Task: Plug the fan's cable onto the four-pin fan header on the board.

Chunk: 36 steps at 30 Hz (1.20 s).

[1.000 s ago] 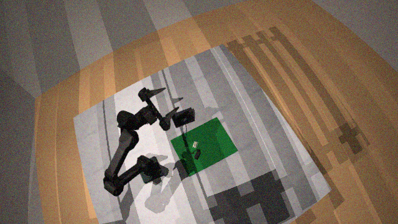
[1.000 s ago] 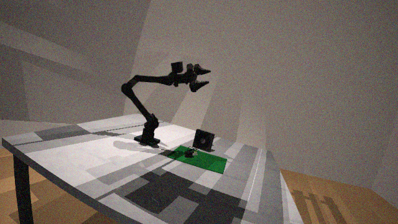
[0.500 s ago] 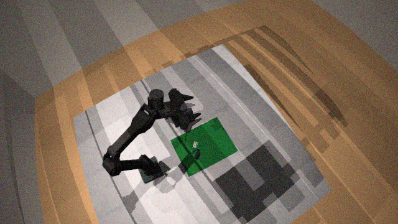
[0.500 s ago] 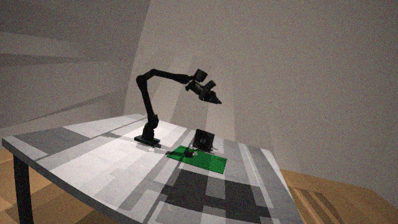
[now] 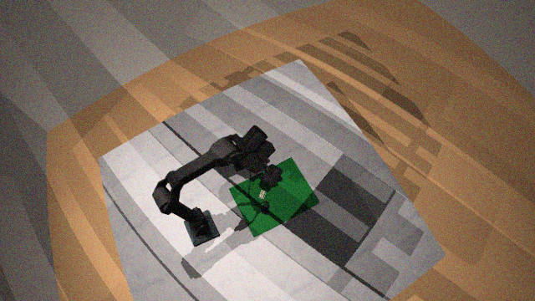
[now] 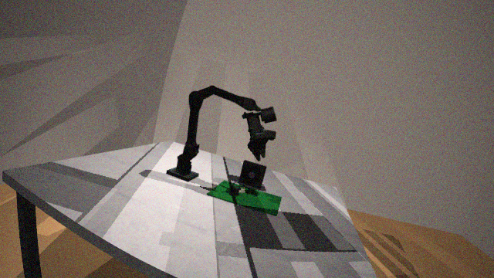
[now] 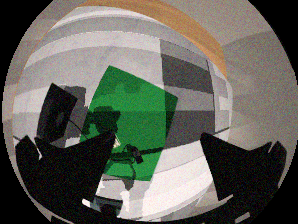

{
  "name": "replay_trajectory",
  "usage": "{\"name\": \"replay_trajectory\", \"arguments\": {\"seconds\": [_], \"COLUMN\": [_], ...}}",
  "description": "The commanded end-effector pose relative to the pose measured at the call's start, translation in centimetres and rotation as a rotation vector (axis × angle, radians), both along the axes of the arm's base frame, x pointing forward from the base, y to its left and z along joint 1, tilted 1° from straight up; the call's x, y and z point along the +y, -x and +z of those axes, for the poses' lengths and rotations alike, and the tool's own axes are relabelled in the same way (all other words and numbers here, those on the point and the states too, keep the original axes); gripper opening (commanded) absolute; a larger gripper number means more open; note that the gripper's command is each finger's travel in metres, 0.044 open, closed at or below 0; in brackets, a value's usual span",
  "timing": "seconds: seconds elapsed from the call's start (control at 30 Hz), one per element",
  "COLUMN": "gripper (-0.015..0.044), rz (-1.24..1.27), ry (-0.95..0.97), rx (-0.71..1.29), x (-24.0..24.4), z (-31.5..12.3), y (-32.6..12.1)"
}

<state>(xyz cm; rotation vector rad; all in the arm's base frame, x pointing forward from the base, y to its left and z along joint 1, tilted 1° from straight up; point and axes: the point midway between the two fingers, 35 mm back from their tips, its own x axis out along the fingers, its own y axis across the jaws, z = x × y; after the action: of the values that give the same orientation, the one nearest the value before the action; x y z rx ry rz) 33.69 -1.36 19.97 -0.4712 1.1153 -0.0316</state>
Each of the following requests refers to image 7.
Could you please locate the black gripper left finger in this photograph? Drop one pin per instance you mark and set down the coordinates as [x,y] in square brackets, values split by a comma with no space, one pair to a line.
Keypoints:
[81,164]

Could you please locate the green circuit board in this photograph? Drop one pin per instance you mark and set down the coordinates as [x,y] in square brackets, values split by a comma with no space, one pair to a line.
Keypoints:
[139,112]

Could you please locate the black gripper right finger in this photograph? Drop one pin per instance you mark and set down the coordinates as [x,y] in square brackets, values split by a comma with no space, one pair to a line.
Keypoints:
[228,163]

